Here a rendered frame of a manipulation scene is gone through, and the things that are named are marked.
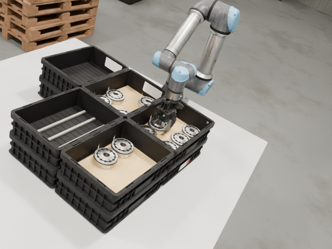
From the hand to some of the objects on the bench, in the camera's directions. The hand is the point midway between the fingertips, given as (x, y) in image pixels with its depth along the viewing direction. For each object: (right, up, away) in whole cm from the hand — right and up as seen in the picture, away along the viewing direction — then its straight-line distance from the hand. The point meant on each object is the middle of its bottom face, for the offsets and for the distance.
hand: (162, 128), depth 184 cm
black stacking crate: (-48, +18, +27) cm, 58 cm away
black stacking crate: (-47, -12, -14) cm, 50 cm away
